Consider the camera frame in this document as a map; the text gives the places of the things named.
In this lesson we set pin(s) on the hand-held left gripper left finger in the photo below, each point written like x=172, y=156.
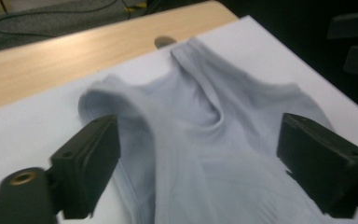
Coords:
x=84, y=165

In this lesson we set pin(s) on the yellow tape strip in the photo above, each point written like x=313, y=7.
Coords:
x=135, y=6

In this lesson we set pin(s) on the round dark table grommet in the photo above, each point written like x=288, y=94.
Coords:
x=164, y=41

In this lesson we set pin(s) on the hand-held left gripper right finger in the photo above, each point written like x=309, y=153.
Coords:
x=320, y=161

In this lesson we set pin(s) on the light blue tank top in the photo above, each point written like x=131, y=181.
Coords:
x=205, y=149

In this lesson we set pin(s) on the white foam board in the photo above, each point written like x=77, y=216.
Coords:
x=18, y=130

